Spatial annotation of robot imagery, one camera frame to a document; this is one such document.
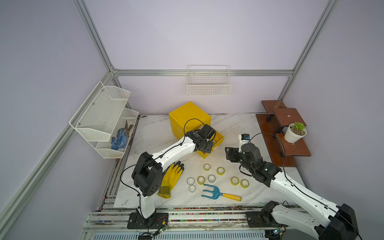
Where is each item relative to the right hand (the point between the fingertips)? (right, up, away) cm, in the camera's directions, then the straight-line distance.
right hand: (231, 150), depth 81 cm
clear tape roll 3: (-22, -23, +4) cm, 32 cm away
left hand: (-14, +1, +6) cm, 16 cm away
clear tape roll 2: (-23, -19, +6) cm, 30 cm away
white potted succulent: (+35, +10, -1) cm, 36 cm away
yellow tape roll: (-13, -13, +12) cm, 21 cm away
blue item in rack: (-65, +4, +7) cm, 66 cm away
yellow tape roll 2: (-4, -14, +10) cm, 18 cm away
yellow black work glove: (-34, -17, +6) cm, 39 cm away
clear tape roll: (-10, -18, +7) cm, 22 cm away
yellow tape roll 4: (+3, -19, +5) cm, 20 cm away
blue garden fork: (-8, -25, +1) cm, 26 cm away
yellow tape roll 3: (-16, -19, +7) cm, 26 cm away
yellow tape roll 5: (+9, -20, +5) cm, 23 cm away
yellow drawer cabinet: (-24, +19, +9) cm, 32 cm away
